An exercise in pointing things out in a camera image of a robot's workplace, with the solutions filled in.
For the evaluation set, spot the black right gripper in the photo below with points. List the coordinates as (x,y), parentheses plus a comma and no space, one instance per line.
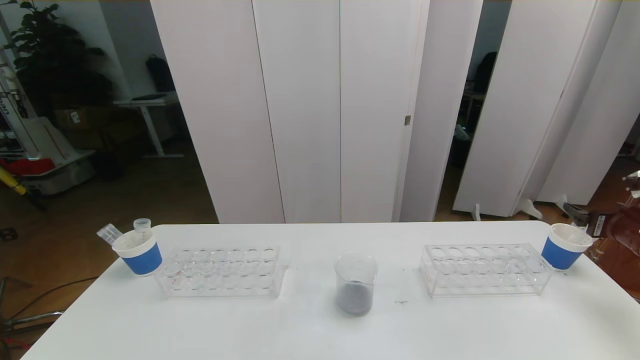
(596,225)

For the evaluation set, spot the test tube with blue liquid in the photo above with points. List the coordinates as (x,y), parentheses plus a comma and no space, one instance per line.
(142,227)

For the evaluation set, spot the clear acrylic test tube rack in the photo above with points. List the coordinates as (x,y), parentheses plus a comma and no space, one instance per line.
(225,280)
(470,280)

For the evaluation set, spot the clear glass beaker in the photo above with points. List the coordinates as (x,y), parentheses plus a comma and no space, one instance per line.
(355,300)

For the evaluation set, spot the blue and white paper cup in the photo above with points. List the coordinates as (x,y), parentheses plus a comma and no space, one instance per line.
(560,255)
(142,260)

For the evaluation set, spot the white partition panel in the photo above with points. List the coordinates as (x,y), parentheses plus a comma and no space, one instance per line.
(440,100)
(590,125)
(510,100)

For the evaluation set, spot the black backpack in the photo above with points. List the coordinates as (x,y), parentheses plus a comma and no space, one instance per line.
(160,75)

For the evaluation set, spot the white standing desk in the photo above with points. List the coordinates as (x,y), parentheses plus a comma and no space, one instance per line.
(147,102)

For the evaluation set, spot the brown cardboard box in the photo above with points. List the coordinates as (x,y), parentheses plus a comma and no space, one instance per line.
(75,120)

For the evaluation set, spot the white wheeled machine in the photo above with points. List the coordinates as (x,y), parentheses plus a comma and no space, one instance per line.
(55,145)

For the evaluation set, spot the dark green potted plant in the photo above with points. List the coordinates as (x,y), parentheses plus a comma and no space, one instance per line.
(55,60)

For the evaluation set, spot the red plastic part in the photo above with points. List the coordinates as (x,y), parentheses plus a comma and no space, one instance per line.
(25,167)

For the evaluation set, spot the yellow tool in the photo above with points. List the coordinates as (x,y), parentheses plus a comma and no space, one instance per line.
(12,184)

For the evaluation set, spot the black floor socket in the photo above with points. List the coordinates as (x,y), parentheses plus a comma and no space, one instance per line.
(7,234)

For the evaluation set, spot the grey metal frame bar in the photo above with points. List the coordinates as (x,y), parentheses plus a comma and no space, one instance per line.
(35,318)

